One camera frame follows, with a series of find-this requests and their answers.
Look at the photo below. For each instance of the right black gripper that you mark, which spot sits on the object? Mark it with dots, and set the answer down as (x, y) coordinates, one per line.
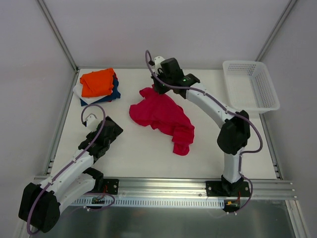
(160, 89)

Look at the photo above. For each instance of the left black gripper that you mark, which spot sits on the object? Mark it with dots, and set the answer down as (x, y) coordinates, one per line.
(112, 128)

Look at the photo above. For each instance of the crimson red t-shirt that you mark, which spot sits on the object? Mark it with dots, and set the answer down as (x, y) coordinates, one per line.
(160, 112)

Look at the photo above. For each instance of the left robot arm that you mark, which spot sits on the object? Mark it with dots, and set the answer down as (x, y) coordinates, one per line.
(42, 204)

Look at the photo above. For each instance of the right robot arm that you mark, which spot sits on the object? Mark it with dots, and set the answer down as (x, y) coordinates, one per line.
(234, 129)

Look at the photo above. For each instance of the folded blue t-shirt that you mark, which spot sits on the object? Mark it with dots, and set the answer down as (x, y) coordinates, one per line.
(113, 96)

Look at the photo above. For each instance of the folded orange t-shirt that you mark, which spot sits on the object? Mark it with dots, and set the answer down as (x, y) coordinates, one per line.
(97, 83)

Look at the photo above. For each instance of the folded white t-shirt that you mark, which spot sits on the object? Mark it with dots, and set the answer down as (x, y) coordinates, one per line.
(78, 92)

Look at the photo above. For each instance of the white plastic basket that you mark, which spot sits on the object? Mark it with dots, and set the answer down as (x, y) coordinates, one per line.
(249, 86)

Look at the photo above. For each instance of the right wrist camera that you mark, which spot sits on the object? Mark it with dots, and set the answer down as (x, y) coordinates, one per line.
(156, 62)

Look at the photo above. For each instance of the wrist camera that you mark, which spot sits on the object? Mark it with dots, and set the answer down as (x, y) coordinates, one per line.
(91, 122)
(156, 62)

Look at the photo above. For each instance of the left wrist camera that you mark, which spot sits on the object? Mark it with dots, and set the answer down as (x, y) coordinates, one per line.
(91, 122)

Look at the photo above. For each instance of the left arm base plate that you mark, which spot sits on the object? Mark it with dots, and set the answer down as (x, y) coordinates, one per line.
(106, 185)

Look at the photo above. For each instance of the aluminium mounting rail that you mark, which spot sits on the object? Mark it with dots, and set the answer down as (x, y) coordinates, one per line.
(262, 189)

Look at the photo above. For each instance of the white slotted cable duct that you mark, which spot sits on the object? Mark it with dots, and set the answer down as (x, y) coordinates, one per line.
(151, 202)

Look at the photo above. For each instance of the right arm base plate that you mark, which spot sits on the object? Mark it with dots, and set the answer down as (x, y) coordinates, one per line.
(222, 189)

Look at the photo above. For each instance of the right aluminium frame post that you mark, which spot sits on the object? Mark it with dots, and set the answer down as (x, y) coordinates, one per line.
(276, 29)

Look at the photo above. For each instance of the aluminium frame post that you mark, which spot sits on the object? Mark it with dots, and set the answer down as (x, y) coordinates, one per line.
(276, 29)
(55, 30)

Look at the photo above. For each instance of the left aluminium frame post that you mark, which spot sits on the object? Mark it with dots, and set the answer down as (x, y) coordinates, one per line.
(55, 30)

